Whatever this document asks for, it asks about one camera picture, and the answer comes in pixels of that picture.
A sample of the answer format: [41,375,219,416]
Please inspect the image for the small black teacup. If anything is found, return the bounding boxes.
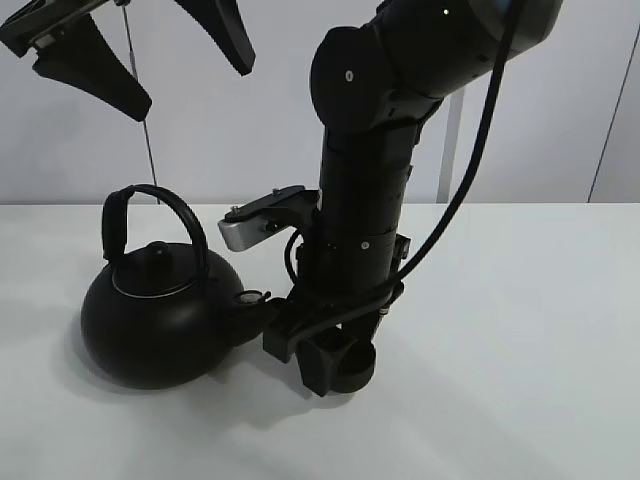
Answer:
[331,341,376,394]

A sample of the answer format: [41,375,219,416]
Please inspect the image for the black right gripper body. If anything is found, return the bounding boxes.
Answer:
[263,230,411,363]

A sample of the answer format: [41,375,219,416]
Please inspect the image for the black round teapot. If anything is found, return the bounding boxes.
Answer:
[80,184,285,390]

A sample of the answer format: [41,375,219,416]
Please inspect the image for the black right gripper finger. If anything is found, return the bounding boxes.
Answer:
[341,319,376,350]
[298,333,350,397]

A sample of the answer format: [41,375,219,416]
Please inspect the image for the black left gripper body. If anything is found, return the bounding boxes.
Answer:
[1,0,116,58]

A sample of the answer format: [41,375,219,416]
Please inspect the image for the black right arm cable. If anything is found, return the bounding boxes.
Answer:
[294,0,521,341]

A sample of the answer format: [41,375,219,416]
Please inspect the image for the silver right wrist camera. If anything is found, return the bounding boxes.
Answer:
[218,185,319,252]

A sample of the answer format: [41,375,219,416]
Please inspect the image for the white vertical frame post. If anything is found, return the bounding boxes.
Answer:
[436,88,465,204]

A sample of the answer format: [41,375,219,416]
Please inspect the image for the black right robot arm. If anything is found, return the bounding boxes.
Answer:
[263,1,561,396]

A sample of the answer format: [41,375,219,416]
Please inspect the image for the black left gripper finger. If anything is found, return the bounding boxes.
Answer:
[176,0,256,76]
[33,15,152,122]

